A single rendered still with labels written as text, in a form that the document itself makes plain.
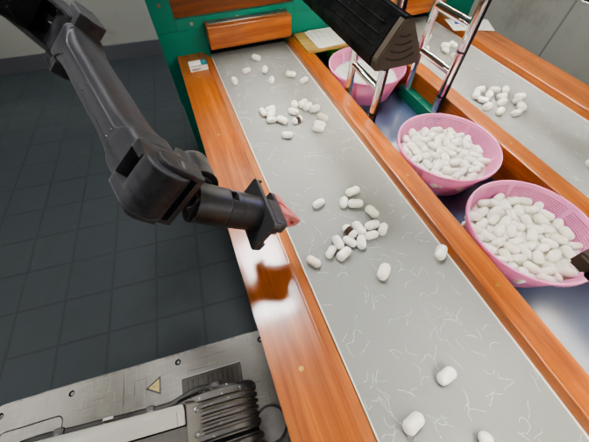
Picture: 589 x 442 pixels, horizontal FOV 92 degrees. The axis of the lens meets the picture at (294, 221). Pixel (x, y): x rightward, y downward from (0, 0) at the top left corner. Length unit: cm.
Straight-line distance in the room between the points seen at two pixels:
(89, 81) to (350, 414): 60
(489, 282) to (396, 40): 46
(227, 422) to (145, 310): 105
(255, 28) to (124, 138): 88
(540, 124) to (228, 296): 130
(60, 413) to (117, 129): 73
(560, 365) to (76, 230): 192
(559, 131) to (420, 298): 73
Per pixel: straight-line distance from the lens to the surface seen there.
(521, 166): 94
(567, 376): 67
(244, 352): 83
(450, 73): 102
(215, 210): 39
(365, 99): 109
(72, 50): 60
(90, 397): 94
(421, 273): 64
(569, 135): 117
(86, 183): 212
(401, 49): 53
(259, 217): 43
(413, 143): 89
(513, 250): 77
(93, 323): 159
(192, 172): 37
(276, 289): 55
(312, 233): 63
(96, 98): 48
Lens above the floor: 128
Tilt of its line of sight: 56 degrees down
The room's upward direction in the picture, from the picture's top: straight up
